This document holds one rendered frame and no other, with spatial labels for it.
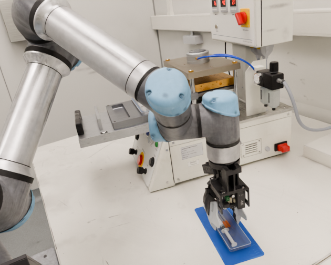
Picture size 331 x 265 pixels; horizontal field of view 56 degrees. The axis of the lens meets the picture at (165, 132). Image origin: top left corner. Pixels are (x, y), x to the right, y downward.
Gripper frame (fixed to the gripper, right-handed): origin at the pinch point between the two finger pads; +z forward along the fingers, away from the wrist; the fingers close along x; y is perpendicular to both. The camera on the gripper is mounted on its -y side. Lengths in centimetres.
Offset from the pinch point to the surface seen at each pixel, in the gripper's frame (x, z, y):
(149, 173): -14.0, -1.8, -29.8
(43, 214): -84, 79, -145
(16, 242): -99, 79, -120
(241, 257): -0.4, 2.7, 10.1
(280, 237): 11.2, 2.8, 7.8
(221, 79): 15.5, -27.9, -33.7
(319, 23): 63, -38, -47
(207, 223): -3.6, 2.8, -3.9
